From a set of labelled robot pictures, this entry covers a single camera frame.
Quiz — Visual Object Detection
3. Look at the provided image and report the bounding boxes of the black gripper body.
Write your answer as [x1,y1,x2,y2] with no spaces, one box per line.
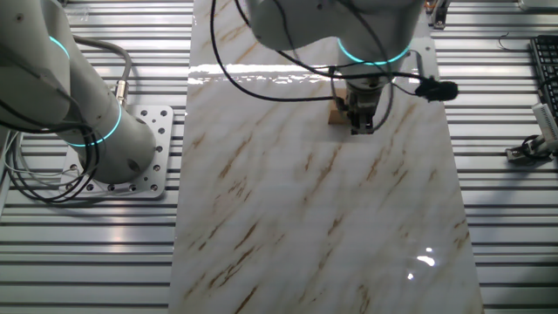
[346,85,387,117]

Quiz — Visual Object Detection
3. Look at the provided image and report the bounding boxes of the small wooden block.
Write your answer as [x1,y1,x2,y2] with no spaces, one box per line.
[328,89,350,126]

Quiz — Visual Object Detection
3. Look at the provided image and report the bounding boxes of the marble pattern mat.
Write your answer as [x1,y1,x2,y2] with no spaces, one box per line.
[167,0,485,314]

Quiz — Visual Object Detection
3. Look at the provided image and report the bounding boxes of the black keyboard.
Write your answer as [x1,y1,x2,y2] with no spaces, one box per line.
[529,34,558,119]

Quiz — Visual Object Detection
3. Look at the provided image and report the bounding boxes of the grey flat device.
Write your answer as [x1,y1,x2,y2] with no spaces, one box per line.
[517,0,558,12]

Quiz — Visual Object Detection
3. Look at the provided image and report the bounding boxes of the clear plastic bag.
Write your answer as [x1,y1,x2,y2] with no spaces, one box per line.
[64,4,91,24]

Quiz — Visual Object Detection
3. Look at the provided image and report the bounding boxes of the thin dark gripper cable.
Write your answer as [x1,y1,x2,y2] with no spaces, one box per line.
[370,72,396,133]

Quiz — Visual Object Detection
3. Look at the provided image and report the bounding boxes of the black cable with ferrite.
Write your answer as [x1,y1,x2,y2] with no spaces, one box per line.
[234,0,459,104]

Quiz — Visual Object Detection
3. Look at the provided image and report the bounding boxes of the metal bracket with wires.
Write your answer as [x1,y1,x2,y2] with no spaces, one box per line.
[425,0,453,31]

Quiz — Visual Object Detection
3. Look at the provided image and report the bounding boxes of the long black looping cable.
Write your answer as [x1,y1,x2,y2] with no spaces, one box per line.
[209,0,348,104]

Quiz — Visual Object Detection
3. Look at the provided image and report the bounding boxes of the thin black wire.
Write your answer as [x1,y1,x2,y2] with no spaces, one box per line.
[498,31,531,52]

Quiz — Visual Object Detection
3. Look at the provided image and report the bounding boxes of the metal camera mount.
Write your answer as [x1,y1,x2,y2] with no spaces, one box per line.
[505,133,558,165]

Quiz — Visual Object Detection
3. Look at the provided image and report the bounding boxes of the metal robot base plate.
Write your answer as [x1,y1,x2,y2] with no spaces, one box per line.
[58,104,174,200]

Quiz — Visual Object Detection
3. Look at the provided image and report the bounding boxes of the grey base cable with connector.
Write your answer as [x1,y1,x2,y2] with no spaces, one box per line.
[72,35,133,108]

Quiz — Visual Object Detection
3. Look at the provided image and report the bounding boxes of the black base cable bundle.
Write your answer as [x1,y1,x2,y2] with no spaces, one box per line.
[0,98,102,205]

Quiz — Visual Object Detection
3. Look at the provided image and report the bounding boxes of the white base cables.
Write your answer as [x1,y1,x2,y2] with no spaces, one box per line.
[3,130,71,181]

